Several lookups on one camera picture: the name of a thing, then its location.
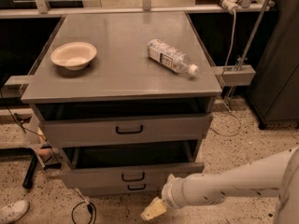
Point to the grey metal bracket block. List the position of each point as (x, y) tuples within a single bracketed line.
[(232, 78)]

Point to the white paper bowl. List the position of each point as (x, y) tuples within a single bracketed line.
[(74, 56)]

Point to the grey drawer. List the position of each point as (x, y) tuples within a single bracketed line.
[(128, 130), (130, 167), (109, 189)]

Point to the diagonal metal rod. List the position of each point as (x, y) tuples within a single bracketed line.
[(240, 61)]

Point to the grey bottom drawer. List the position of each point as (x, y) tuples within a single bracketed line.
[(109, 189)]

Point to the dark side cabinet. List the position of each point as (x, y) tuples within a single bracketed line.
[(274, 91)]

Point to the foam gripper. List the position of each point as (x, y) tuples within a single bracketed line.
[(171, 192)]

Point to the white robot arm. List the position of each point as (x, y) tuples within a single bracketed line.
[(274, 176)]

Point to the clear plastic water bottle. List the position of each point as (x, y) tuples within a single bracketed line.
[(171, 58)]

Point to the white sneaker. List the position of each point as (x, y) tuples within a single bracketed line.
[(13, 212)]

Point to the black bar on floor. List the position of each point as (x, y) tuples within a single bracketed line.
[(28, 180)]

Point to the grey top drawer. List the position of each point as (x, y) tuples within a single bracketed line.
[(128, 130)]

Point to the grey drawer cabinet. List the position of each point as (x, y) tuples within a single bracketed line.
[(123, 81)]

